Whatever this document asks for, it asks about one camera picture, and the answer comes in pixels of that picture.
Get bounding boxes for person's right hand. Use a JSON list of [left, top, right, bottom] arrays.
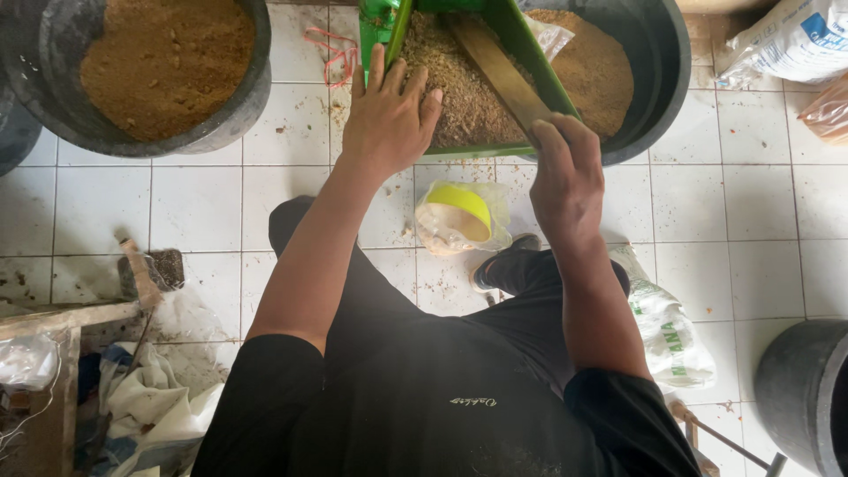
[[528, 113, 606, 247]]

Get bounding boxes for person's dark shoe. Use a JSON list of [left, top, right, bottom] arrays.
[[469, 233, 543, 294]]

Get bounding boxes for coarse sawdust in hopper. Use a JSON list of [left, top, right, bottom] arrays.
[[397, 10, 538, 149]]

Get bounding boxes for white sack blue print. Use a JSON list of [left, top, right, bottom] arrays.
[[714, 0, 848, 90]]

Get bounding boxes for metal rod tool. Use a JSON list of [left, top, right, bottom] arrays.
[[669, 399, 789, 477]]

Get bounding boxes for white woven sack green print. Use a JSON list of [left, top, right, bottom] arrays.
[[608, 244, 718, 390]]

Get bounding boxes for crumpled clear plastic sheet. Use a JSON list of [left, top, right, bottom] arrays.
[[0, 331, 62, 393]]

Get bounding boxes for person's left hand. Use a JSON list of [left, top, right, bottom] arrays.
[[340, 43, 444, 178]]

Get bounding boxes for black tub with fine sawdust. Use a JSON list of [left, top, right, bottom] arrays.
[[513, 0, 693, 167]]

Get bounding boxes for brown powder heap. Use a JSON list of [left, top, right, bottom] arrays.
[[79, 0, 257, 143]]

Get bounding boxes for clear plastic bag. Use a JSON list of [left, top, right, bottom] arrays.
[[415, 180, 514, 257]]

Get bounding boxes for heap of white cloths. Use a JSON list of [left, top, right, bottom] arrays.
[[74, 341, 226, 477]]

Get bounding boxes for green metal hopper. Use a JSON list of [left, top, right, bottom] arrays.
[[358, 0, 583, 160]]

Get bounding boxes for person's black shirt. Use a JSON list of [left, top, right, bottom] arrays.
[[191, 317, 703, 477]]

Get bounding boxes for fine brown sawdust heap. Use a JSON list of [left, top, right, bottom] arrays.
[[523, 8, 635, 140]]

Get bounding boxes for orange plastic bag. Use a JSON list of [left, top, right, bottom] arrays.
[[798, 74, 848, 147]]

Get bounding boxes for wooden frame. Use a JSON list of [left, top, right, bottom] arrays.
[[0, 301, 143, 477]]

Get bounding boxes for wooden stick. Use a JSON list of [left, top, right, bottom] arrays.
[[450, 16, 556, 143]]

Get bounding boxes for red string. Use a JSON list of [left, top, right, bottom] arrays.
[[304, 26, 359, 89]]

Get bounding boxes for yellow plastic bowl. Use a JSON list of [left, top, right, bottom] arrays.
[[426, 183, 493, 243]]

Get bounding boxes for black tub with brown powder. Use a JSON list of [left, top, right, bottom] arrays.
[[0, 0, 273, 159]]

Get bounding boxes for empty black tub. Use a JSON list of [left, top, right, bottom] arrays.
[[754, 319, 848, 477]]

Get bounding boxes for plastic bag of dark soil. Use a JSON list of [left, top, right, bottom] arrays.
[[117, 238, 186, 309]]

